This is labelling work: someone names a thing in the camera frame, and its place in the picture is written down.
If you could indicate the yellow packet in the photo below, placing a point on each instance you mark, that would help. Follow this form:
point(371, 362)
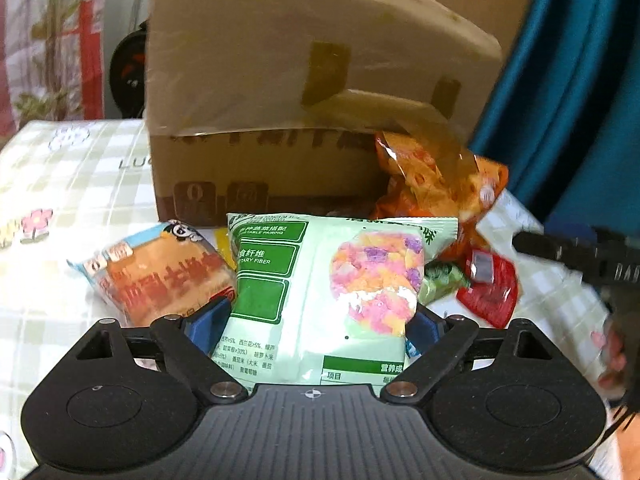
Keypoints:
point(223, 245)

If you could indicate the orange clear snack packet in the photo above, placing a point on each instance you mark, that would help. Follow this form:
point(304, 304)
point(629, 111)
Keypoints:
point(400, 160)

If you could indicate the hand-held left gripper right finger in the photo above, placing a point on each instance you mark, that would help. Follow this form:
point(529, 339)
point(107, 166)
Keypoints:
point(425, 330)

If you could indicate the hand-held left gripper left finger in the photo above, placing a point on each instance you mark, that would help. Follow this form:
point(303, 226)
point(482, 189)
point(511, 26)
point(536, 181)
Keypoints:
point(207, 325)

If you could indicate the teal curtain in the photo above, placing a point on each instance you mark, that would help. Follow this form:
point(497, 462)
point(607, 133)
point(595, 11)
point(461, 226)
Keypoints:
point(575, 85)

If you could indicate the person's right hand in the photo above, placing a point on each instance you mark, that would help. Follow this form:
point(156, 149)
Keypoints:
point(615, 355)

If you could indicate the checked floral tablecloth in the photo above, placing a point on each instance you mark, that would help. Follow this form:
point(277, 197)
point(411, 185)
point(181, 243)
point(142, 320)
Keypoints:
point(75, 185)

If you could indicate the light green snack packet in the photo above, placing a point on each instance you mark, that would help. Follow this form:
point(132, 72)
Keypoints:
point(300, 310)

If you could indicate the blue orange bread packet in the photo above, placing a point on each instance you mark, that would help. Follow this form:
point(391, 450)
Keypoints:
point(160, 275)

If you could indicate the cardboard box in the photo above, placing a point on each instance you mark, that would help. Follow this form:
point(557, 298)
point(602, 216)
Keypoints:
point(250, 85)

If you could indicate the red snack packet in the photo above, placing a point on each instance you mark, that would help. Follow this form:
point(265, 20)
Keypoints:
point(492, 295)

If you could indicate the printed plant curtain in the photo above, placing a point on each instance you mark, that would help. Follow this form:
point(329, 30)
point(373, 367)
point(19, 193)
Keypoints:
point(50, 35)

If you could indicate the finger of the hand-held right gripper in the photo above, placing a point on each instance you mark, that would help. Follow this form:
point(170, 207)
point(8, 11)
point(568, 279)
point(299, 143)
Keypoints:
point(550, 247)

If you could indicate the black round appliance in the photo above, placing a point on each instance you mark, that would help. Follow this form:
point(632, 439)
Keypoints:
point(127, 70)

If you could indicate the small green snack packet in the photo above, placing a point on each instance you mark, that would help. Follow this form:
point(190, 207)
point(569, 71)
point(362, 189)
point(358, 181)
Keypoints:
point(442, 280)

